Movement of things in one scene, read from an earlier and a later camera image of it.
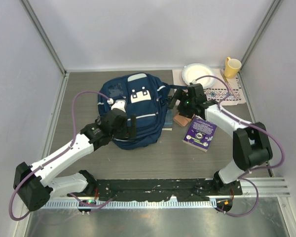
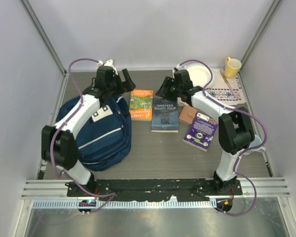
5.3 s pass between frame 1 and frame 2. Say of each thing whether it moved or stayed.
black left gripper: moved
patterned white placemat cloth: stayed
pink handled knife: stayed
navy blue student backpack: moved
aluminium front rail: stayed
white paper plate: stayed
